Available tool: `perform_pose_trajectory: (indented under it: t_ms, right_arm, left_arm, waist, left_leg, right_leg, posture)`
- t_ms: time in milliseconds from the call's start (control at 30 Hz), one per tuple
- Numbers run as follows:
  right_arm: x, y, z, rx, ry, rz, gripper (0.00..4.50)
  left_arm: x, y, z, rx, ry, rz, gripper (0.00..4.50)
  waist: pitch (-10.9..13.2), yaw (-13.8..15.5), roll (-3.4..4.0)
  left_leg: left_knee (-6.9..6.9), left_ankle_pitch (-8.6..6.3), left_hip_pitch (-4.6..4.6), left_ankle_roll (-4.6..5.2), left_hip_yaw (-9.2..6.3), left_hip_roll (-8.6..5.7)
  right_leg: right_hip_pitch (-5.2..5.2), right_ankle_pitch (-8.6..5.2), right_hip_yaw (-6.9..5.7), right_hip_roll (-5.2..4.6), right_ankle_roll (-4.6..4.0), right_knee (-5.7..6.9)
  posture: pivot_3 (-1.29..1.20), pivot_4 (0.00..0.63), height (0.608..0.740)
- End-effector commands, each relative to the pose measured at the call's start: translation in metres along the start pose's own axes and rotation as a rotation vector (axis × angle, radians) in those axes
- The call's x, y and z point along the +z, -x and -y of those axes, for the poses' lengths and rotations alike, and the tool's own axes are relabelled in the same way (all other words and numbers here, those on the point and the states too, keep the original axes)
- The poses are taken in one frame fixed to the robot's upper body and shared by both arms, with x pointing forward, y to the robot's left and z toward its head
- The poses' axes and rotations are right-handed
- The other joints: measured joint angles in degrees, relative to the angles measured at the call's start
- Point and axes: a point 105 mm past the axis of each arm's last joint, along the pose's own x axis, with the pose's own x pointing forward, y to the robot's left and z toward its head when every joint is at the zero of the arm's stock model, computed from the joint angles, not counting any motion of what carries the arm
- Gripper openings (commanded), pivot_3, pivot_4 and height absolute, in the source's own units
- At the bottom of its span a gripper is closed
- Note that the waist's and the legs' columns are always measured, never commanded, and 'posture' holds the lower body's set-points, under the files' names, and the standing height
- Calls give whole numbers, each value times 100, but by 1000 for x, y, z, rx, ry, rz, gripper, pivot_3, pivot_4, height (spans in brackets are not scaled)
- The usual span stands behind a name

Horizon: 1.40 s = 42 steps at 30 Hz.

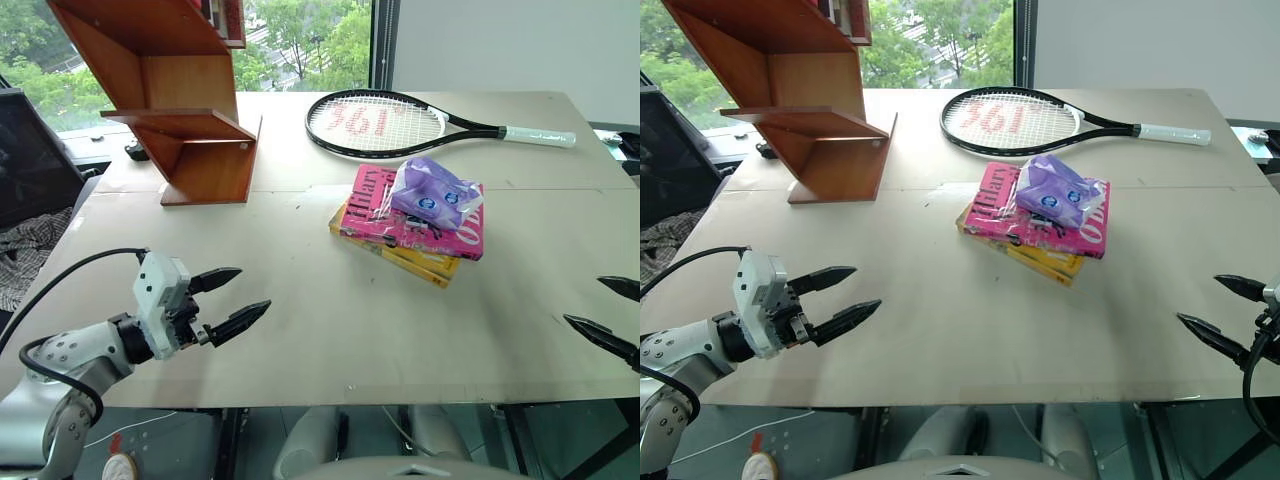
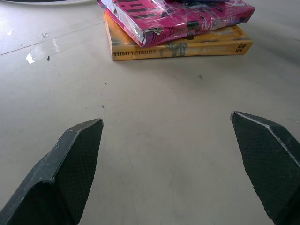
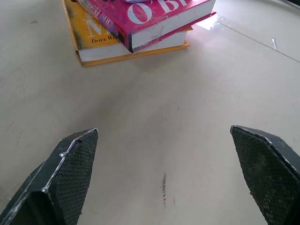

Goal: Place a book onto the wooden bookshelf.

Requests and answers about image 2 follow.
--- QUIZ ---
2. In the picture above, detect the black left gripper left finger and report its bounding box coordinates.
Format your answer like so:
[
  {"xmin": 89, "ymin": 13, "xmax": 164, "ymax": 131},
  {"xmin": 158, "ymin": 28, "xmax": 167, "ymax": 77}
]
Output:
[{"xmin": 0, "ymin": 118, "xmax": 104, "ymax": 225}]

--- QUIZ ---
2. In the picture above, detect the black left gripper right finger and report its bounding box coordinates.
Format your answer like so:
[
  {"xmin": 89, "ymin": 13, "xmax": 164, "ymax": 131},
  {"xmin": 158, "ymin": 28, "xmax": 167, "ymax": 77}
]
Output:
[{"xmin": 230, "ymin": 111, "xmax": 300, "ymax": 225}]

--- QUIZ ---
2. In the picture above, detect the yellow paperback book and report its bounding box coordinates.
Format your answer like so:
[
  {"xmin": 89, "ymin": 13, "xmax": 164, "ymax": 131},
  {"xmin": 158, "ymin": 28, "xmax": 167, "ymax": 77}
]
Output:
[{"xmin": 103, "ymin": 11, "xmax": 254, "ymax": 62}]

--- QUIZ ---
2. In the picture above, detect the pink paperback book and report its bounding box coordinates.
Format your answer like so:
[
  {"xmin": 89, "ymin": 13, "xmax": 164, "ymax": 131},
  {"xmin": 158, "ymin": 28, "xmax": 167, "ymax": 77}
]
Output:
[{"xmin": 97, "ymin": 0, "xmax": 255, "ymax": 47}]

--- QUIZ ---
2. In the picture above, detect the white clear tape strip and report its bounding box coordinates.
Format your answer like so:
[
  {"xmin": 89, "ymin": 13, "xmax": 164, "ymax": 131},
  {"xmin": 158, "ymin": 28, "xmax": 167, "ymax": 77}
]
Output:
[{"xmin": 25, "ymin": 38, "xmax": 62, "ymax": 64}]

